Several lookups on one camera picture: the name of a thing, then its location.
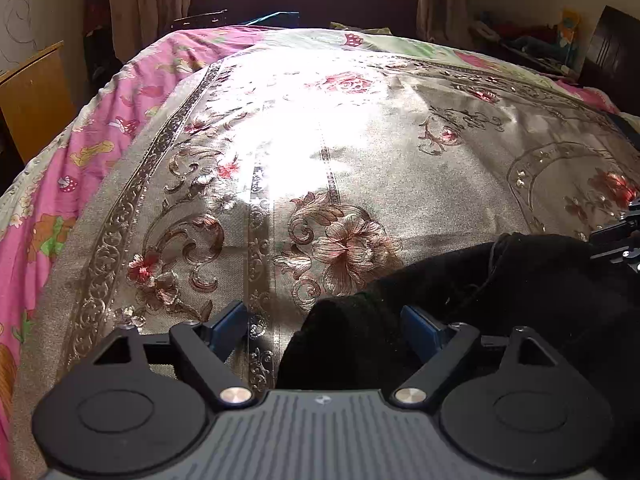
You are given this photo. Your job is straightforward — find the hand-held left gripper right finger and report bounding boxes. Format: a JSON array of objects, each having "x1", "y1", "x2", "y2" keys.
[{"x1": 392, "y1": 305, "x2": 558, "y2": 408}]

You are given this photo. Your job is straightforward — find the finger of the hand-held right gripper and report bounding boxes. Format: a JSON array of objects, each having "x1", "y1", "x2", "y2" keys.
[{"x1": 589, "y1": 199, "x2": 640, "y2": 275}]

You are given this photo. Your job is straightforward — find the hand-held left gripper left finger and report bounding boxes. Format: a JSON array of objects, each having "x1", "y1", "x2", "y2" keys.
[{"x1": 92, "y1": 301, "x2": 257, "y2": 408}]

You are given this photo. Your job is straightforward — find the black pants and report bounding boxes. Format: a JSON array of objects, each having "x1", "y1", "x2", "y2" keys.
[{"x1": 276, "y1": 232, "x2": 640, "y2": 480}]

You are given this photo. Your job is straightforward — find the dark blue cloth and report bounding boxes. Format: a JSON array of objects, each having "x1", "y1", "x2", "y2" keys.
[{"x1": 594, "y1": 110, "x2": 640, "y2": 153}]

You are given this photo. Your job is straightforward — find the beige floral bedspread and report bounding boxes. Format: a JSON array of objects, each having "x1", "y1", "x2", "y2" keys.
[{"x1": 10, "y1": 42, "x2": 640, "y2": 480}]

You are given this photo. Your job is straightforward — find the dark wooden furniture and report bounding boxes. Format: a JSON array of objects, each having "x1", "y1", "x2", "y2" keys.
[{"x1": 579, "y1": 5, "x2": 640, "y2": 113}]

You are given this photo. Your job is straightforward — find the cluttered side table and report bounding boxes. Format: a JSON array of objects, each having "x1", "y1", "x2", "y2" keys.
[{"x1": 474, "y1": 19, "x2": 586, "y2": 80}]

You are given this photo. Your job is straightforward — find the yellow cartoon toy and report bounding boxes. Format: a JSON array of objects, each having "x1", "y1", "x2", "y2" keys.
[{"x1": 559, "y1": 7, "x2": 585, "y2": 48}]

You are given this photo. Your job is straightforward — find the pink cartoon printed quilt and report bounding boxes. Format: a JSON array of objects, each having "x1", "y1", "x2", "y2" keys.
[{"x1": 0, "y1": 21, "x2": 623, "y2": 480}]

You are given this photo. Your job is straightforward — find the beige curtain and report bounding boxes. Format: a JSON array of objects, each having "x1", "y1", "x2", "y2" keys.
[
  {"x1": 106, "y1": 0, "x2": 202, "y2": 63},
  {"x1": 416, "y1": 0, "x2": 475, "y2": 47}
]

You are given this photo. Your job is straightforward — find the wooden cabinet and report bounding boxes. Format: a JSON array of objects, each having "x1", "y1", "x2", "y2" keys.
[{"x1": 0, "y1": 41, "x2": 67, "y2": 163}]

